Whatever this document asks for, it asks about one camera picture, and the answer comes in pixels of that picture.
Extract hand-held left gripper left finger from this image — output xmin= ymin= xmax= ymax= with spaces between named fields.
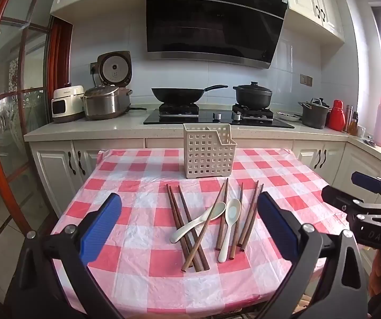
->
xmin=3 ymin=192 xmax=125 ymax=319

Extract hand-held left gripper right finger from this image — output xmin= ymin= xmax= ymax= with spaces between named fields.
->
xmin=257 ymin=191 xmax=372 ymax=319

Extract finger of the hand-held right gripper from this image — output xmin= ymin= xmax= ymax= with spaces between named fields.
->
xmin=321 ymin=185 xmax=366 ymax=215
xmin=350 ymin=171 xmax=381 ymax=204

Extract cream soup spoon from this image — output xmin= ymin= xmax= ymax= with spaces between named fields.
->
xmin=170 ymin=202 xmax=227 ymax=243
xmin=218 ymin=198 xmax=242 ymax=263

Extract cream plastic utensil basket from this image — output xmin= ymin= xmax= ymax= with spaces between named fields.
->
xmin=183 ymin=124 xmax=237 ymax=179

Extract pink checked plastic tablecloth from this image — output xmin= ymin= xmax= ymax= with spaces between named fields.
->
xmin=50 ymin=148 xmax=353 ymax=318

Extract red thermos jug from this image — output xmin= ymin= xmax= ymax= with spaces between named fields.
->
xmin=328 ymin=100 xmax=346 ymax=131

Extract white base kitchen cabinets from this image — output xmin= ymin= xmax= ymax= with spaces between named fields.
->
xmin=29 ymin=138 xmax=381 ymax=220

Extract grey lidded stock pot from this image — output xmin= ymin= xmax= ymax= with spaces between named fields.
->
xmin=298 ymin=98 xmax=330 ymax=129

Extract plate with food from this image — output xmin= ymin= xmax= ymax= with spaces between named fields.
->
xmin=276 ymin=111 xmax=301 ymax=122

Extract white stone kitchen counter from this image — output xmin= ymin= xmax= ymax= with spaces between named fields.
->
xmin=24 ymin=108 xmax=381 ymax=168

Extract cream countertop cooker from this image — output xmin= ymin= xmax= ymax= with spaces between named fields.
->
xmin=52 ymin=85 xmax=85 ymax=123

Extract black lidded casserole pot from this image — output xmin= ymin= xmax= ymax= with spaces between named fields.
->
xmin=233 ymin=81 xmax=273 ymax=110

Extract black glass gas cooktop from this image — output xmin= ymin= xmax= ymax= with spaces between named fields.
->
xmin=143 ymin=103 xmax=295 ymax=129

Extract black wok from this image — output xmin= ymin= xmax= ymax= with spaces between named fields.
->
xmin=151 ymin=84 xmax=228 ymax=104

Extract red wooden glass door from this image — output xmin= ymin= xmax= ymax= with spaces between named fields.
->
xmin=0 ymin=0 xmax=73 ymax=263

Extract black glass range hood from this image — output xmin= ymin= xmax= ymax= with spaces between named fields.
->
xmin=145 ymin=0 xmax=290 ymax=70

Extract white wall cabinet beside window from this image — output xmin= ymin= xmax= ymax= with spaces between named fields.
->
xmin=281 ymin=0 xmax=345 ymax=44

